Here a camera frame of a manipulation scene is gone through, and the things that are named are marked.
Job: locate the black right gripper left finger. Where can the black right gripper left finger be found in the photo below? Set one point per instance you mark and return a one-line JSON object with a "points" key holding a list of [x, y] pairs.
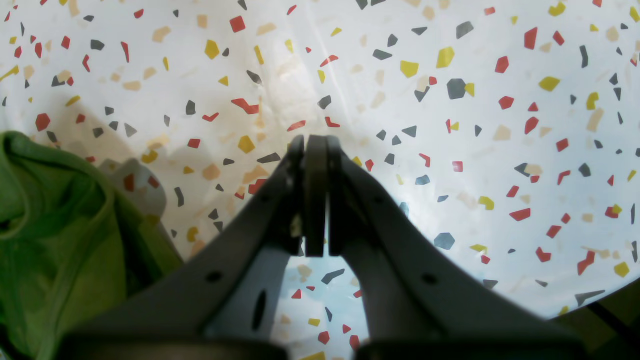
{"points": [[221, 304]]}

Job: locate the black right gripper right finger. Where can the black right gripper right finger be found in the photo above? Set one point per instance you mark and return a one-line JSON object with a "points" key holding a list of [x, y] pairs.
{"points": [[418, 304]]}

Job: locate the green t-shirt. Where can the green t-shirt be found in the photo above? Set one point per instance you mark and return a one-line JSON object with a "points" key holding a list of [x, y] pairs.
{"points": [[72, 247]]}

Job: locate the terrazzo pattern white tablecloth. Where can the terrazzo pattern white tablecloth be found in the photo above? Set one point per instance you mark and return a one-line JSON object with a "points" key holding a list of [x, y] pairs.
{"points": [[513, 125]]}

